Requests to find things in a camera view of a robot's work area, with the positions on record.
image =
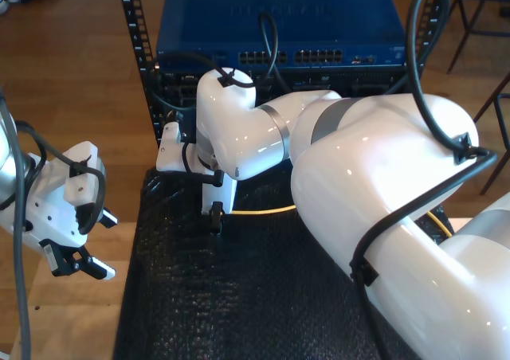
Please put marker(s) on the black perforated rack post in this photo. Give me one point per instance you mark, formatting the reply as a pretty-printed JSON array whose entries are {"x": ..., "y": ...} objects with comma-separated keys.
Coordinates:
[
  {"x": 432, "y": 25},
  {"x": 135, "y": 17}
]

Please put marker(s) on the black rack server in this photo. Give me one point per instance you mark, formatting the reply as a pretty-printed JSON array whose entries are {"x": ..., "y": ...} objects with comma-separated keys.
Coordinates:
[{"x": 358, "y": 81}]

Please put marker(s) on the white shoe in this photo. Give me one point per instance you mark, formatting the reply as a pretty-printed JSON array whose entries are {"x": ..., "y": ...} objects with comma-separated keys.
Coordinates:
[{"x": 3, "y": 5}]

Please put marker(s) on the blue network switch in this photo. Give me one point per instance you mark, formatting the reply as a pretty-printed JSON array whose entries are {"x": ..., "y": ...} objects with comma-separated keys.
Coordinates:
[{"x": 318, "y": 25}]

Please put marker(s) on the black bubble wrap mat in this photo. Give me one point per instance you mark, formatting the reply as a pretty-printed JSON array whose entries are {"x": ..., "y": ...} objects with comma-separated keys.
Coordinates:
[{"x": 239, "y": 296}]

